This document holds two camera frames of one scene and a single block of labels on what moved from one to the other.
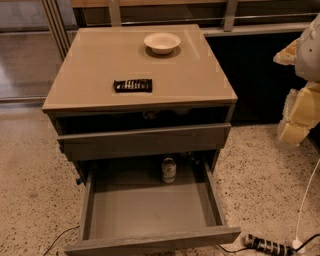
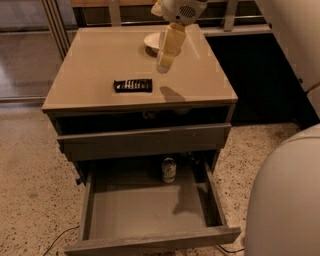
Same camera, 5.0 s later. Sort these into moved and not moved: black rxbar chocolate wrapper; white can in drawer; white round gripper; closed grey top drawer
Moved: white round gripper
Not moved: white can in drawer; closed grey top drawer; black rxbar chocolate wrapper
